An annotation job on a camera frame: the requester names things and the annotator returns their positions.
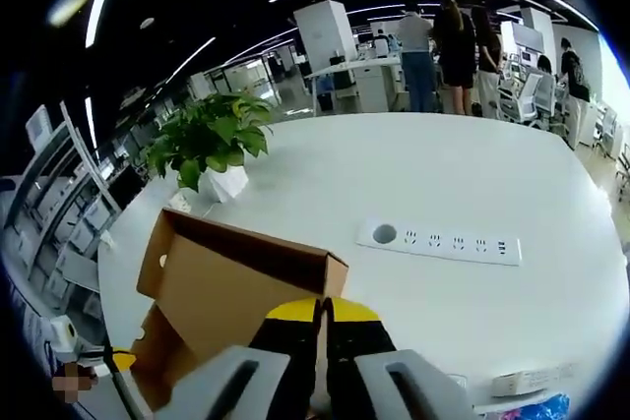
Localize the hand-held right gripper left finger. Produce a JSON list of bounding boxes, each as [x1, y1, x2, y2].
[[147, 297, 325, 420]]

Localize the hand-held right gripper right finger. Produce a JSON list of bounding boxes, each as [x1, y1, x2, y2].
[[324, 297, 476, 420]]

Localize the brown cardboard shoe box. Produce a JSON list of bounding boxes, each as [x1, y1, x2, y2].
[[130, 208, 349, 414]]

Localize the silver L'Oreal pouch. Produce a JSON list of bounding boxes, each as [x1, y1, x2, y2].
[[490, 363, 578, 399]]

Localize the blue tissue soft pack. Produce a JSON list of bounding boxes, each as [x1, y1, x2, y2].
[[491, 391, 572, 420]]

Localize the grey metal shelving rack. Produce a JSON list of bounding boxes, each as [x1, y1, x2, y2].
[[0, 99, 124, 323]]

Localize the white power strip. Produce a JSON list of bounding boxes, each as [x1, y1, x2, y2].
[[354, 216, 522, 268]]

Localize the white slatted device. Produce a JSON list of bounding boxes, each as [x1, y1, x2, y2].
[[25, 107, 53, 149]]

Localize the potted green plant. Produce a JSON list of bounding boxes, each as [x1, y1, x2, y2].
[[146, 91, 275, 205]]

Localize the waste bin blue liner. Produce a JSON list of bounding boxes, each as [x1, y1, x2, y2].
[[314, 76, 339, 114]]

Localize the white office desk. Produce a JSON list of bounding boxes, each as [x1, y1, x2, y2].
[[304, 55, 403, 114]]

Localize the white office chair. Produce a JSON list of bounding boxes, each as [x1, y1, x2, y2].
[[534, 74, 560, 132], [497, 70, 542, 124]]

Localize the white square pillar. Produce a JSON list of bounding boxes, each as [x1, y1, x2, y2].
[[293, 0, 358, 75]]

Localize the large display screen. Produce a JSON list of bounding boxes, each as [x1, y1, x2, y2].
[[511, 26, 545, 50]]

